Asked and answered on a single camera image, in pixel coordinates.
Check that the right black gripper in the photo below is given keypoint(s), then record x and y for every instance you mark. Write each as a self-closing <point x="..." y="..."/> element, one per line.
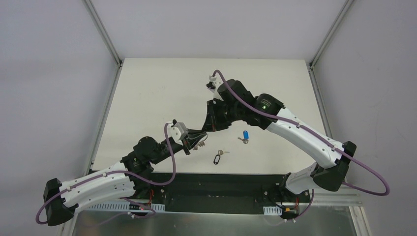
<point x="213" y="115"/>

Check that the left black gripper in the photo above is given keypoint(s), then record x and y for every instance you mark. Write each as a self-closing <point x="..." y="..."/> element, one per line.
<point x="186" y="143"/>

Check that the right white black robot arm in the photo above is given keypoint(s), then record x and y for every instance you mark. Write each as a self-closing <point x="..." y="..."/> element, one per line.
<point x="268" y="113"/>

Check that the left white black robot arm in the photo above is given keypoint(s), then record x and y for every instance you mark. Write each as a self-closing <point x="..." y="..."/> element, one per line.
<point x="125" y="178"/>

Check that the silver key with blue tag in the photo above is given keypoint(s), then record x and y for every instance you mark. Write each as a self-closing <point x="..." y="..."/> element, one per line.
<point x="245" y="137"/>

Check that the front steel sheet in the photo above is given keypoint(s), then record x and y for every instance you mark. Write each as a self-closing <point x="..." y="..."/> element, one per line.
<point x="316" y="222"/>

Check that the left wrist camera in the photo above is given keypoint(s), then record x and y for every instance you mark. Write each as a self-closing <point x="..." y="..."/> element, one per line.
<point x="177" y="130"/>

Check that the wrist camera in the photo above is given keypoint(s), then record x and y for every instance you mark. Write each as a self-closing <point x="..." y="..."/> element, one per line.
<point x="213" y="85"/>
<point x="177" y="130"/>

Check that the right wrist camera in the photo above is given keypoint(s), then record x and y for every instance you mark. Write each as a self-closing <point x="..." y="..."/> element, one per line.
<point x="213" y="85"/>

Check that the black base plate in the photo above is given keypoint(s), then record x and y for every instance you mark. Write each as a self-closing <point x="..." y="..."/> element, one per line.
<point x="219" y="193"/>

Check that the left white cable duct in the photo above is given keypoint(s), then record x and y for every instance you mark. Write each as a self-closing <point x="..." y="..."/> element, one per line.
<point x="117" y="206"/>

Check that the white cable duct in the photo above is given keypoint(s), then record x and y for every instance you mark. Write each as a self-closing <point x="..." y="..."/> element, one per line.
<point x="272" y="210"/>
<point x="117" y="206"/>

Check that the right white cable duct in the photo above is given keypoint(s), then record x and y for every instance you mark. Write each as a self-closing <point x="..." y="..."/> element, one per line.
<point x="272" y="210"/>

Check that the right aluminium frame rail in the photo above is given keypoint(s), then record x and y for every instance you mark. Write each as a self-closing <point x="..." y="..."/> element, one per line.
<point x="350" y="198"/>

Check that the aluminium frame rail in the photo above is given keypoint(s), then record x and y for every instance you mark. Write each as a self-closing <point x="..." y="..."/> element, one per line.
<point x="87" y="82"/>
<point x="350" y="198"/>

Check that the left aluminium frame rail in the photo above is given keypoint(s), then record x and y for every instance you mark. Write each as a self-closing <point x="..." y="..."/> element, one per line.
<point x="87" y="82"/>

